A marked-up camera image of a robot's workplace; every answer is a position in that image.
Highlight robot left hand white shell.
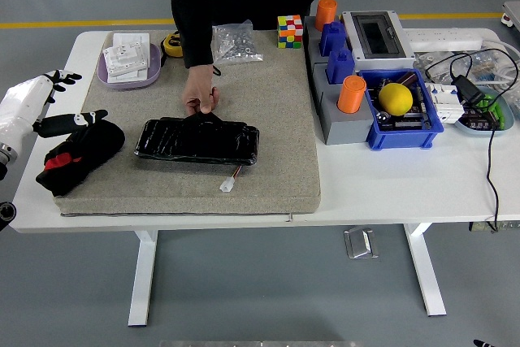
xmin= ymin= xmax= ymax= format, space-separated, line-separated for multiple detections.
xmin=0 ymin=70 xmax=109 ymax=149

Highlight person's right hand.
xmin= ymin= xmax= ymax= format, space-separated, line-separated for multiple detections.
xmin=181 ymin=64 xmax=221 ymax=116

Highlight black rag with red patch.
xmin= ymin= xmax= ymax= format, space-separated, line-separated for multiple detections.
xmin=35 ymin=121 xmax=126 ymax=197

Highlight purple tray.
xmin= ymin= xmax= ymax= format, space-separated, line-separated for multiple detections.
xmin=96 ymin=42 xmax=163 ymax=91

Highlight yellow tape measure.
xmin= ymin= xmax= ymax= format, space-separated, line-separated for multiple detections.
xmin=159 ymin=32 xmax=184 ymax=67

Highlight clear bag of screws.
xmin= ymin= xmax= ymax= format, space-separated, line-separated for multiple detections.
xmin=211 ymin=20 xmax=264 ymax=66

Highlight white table leg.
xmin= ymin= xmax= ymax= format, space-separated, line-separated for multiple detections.
xmin=128 ymin=229 xmax=158 ymax=327
xmin=403 ymin=223 xmax=448 ymax=318

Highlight grey-brown mat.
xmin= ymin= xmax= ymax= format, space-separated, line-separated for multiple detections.
xmin=52 ymin=29 xmax=322 ymax=217

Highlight multicolour puzzle cube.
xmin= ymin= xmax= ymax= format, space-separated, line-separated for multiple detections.
xmin=277 ymin=14 xmax=305 ymax=49

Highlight blue block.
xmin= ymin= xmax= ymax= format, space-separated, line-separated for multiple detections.
xmin=318 ymin=20 xmax=347 ymax=58
xmin=326 ymin=48 xmax=356 ymax=85

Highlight orange cylinder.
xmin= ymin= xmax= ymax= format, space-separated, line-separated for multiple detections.
xmin=336 ymin=75 xmax=367 ymax=115
xmin=315 ymin=0 xmax=340 ymax=33

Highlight grey peg holder block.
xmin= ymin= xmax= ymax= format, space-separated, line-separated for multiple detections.
xmin=303 ymin=15 xmax=377 ymax=145

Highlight metal floor plate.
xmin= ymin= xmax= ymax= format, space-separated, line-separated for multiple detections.
xmin=344 ymin=227 xmax=379 ymax=260

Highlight white electrical box dark window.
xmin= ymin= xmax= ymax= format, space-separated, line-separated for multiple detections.
xmin=340 ymin=10 xmax=416 ymax=71

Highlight yellow ball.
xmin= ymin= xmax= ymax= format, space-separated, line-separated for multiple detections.
xmin=378 ymin=82 xmax=414 ymax=116

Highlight brown capacitor cylinder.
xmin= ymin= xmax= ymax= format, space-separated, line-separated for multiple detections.
xmin=396 ymin=71 xmax=419 ymax=88

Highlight blue plastic bin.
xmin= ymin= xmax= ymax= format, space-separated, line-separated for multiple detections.
xmin=357 ymin=68 xmax=445 ymax=150

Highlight dark circuit board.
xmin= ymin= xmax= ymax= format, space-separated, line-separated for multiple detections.
xmin=392 ymin=113 xmax=431 ymax=131

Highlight dark circuit module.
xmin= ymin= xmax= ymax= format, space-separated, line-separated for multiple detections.
xmin=462 ymin=107 xmax=500 ymax=131

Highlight light blue dish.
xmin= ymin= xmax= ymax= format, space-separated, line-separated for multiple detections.
xmin=453 ymin=86 xmax=515 ymax=137

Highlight white circuit breaker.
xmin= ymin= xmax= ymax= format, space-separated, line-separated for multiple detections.
xmin=425 ymin=82 xmax=465 ymax=124

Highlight green plastic parts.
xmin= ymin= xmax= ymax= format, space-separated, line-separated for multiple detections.
xmin=474 ymin=93 xmax=507 ymax=127

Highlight clear bag of white parts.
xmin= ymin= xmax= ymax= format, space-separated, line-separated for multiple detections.
xmin=416 ymin=50 xmax=462 ymax=80

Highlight white power strip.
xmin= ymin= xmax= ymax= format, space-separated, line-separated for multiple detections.
xmin=401 ymin=28 xmax=484 ymax=52

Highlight black power adapter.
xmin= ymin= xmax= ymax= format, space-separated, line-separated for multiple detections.
xmin=451 ymin=74 xmax=487 ymax=106

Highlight clear bag of blue parts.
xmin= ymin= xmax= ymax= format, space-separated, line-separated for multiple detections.
xmin=458 ymin=50 xmax=514 ymax=85

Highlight grey metal cart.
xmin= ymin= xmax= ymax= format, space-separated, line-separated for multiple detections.
xmin=501 ymin=0 xmax=520 ymax=33

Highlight white wall switch panel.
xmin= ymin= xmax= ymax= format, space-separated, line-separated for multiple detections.
xmin=102 ymin=43 xmax=149 ymax=77
xmin=107 ymin=68 xmax=148 ymax=84
xmin=112 ymin=33 xmax=150 ymax=68

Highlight white connector plug with wires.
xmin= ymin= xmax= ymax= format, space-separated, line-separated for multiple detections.
xmin=219 ymin=166 xmax=245 ymax=193

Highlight black thin cable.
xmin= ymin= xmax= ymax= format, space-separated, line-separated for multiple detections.
xmin=424 ymin=48 xmax=520 ymax=233

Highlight white thick cable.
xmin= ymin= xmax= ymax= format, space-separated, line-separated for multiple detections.
xmin=481 ymin=37 xmax=520 ymax=89

